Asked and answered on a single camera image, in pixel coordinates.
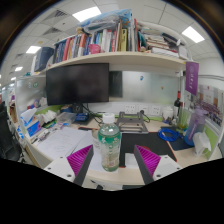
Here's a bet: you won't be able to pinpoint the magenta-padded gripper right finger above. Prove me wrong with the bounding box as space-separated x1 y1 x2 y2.
133 144 183 186

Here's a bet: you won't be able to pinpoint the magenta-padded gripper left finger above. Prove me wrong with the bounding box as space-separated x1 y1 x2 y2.
43 144 95 187

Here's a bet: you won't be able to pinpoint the green-label clear drink bottle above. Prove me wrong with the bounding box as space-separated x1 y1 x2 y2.
97 112 122 173

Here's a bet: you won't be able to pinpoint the purple translucent water bottle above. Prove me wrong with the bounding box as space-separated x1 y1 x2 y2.
184 107 208 147

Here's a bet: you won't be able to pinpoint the handwritten white paper sheet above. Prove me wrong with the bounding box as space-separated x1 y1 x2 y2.
36 126 90 162

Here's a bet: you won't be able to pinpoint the dark mat with orange edge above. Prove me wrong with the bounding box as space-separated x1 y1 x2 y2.
166 134 195 152

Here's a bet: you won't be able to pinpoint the flat white tissue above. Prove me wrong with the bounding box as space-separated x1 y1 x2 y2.
124 152 139 170

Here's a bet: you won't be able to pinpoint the crumpled white tissue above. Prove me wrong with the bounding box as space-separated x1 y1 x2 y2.
192 131 212 158

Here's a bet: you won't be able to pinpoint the blue tissue box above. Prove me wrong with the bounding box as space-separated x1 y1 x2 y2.
19 107 43 138

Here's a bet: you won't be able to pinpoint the clear plastic container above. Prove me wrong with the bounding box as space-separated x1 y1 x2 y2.
56 111 77 125

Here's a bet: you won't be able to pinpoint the clear glass vase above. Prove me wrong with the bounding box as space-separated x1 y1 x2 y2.
178 108 191 131

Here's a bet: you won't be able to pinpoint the pile of white tissues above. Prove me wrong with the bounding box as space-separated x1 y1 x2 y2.
35 109 58 126

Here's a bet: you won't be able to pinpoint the white ceramic jar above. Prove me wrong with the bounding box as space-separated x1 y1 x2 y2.
162 105 175 121

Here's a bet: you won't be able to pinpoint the grey metal laptop stand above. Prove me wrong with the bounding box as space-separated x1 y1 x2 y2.
115 111 150 135

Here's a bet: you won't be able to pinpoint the small blue electronic board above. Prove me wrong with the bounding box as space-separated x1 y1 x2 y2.
73 112 90 123

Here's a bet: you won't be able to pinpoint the dark wine bottle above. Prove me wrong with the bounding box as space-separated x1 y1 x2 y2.
173 90 183 118

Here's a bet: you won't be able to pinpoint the group photo poster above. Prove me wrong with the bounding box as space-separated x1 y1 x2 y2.
196 84 224 128

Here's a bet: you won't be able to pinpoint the black computer monitor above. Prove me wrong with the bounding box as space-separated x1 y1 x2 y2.
45 62 110 114

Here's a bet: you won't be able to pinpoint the purple pennant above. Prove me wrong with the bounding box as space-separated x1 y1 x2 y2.
184 61 200 97

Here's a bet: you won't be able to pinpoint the blue coiled cable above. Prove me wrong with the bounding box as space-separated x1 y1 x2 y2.
157 127 184 143

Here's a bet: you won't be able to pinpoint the white wall power outlet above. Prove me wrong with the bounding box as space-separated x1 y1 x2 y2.
150 105 163 116
138 104 150 115
123 103 137 115

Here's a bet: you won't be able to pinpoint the black tangled cables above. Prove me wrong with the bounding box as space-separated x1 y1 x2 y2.
82 105 105 125

